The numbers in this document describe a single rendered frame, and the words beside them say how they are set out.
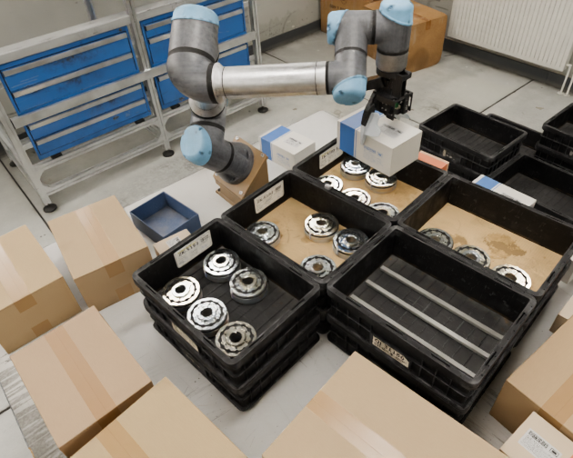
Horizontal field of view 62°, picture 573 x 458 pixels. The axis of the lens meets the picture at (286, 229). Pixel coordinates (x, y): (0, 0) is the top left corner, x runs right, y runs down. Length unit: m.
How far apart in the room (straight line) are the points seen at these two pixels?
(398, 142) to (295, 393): 0.70
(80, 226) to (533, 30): 3.50
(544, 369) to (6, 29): 3.46
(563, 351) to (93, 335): 1.11
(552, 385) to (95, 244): 1.24
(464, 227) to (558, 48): 2.77
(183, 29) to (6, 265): 0.84
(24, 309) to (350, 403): 0.92
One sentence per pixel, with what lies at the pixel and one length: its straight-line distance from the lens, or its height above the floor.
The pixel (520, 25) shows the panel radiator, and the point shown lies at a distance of 4.25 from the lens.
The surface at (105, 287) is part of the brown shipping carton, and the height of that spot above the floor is 0.78.
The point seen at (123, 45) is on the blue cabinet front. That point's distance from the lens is 3.06.
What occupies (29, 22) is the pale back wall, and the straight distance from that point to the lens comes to 3.78.
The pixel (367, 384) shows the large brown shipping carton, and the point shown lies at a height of 0.90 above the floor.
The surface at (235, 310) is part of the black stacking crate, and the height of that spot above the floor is 0.83.
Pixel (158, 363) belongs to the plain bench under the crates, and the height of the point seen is 0.70.
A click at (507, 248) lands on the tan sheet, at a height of 0.83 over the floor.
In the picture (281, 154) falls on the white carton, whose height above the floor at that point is 0.76.
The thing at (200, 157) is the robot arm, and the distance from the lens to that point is 1.57.
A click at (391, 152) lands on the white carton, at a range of 1.28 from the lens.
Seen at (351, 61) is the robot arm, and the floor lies 1.37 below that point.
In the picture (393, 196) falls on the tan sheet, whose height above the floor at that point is 0.83.
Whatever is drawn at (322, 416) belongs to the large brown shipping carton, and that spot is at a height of 0.90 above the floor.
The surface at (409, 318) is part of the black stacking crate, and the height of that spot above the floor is 0.83.
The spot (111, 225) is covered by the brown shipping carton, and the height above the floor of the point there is 0.86.
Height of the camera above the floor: 1.84
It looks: 43 degrees down
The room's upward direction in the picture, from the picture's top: 4 degrees counter-clockwise
